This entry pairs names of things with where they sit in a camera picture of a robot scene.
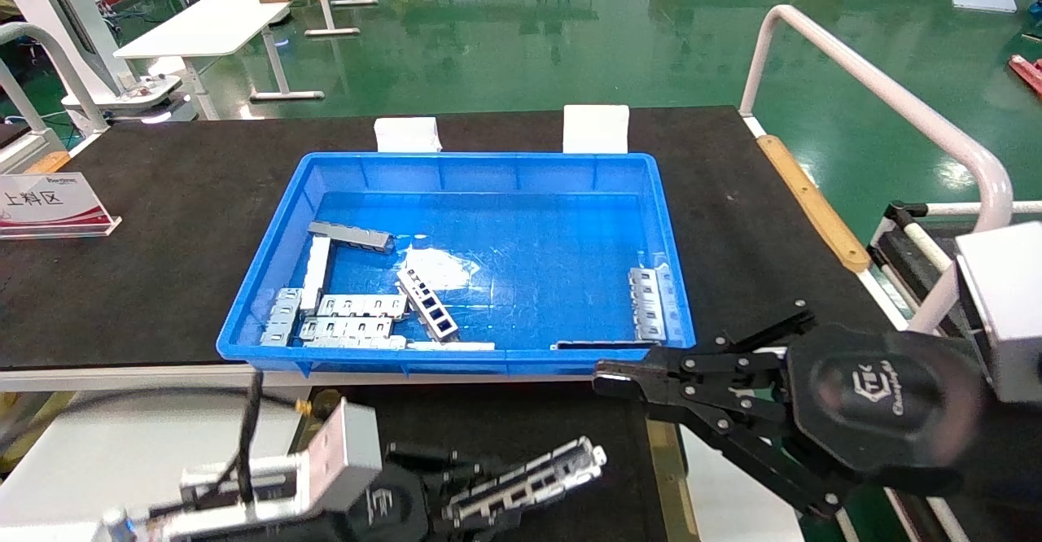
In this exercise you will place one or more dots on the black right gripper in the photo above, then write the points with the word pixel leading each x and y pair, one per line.
pixel 887 399

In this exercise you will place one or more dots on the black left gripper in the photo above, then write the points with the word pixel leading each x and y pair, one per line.
pixel 391 509

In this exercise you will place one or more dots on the grey metal channel part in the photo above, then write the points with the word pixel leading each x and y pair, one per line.
pixel 529 481

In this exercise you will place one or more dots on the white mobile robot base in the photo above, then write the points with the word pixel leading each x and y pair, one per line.
pixel 130 94

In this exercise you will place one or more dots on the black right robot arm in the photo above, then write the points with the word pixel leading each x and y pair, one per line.
pixel 1001 477

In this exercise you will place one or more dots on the black container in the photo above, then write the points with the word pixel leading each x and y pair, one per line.
pixel 505 420

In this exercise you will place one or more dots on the metal part with square holes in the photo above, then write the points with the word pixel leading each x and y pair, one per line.
pixel 427 304

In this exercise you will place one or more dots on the flat slotted metal part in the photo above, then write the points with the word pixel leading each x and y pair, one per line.
pixel 362 306
pixel 282 316
pixel 346 328

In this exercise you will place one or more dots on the grey ribbed metal part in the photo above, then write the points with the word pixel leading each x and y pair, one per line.
pixel 350 235

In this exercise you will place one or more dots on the thin white metal strip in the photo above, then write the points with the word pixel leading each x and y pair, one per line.
pixel 452 346

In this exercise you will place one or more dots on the white metal bar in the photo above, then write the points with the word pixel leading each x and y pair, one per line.
pixel 358 343
pixel 316 269

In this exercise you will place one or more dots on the long wooden edge strip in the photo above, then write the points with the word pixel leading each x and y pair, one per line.
pixel 814 200

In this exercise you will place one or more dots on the blue plastic bin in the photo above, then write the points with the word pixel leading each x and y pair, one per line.
pixel 529 200

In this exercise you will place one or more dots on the white paper label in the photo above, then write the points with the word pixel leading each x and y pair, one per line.
pixel 596 128
pixel 407 133

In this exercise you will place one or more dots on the white tubular railing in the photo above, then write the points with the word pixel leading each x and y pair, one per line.
pixel 879 86

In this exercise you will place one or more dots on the red object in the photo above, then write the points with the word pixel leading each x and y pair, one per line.
pixel 1027 74

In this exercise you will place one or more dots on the acrylic sign with red print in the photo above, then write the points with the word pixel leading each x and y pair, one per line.
pixel 49 204

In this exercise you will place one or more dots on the short wooden edge strip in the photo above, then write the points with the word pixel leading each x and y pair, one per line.
pixel 49 163

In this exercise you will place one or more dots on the white desk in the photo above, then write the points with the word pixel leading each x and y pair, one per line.
pixel 203 25

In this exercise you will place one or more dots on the grey tubular railing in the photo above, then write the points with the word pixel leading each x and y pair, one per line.
pixel 49 62

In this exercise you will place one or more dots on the white machine column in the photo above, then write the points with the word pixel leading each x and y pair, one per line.
pixel 73 13

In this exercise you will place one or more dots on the slotted metal bracket part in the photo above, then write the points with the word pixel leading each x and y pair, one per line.
pixel 649 306

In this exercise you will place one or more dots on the black cart frame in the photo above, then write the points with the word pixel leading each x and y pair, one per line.
pixel 912 257

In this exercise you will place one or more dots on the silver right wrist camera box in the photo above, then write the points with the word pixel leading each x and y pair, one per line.
pixel 1005 306

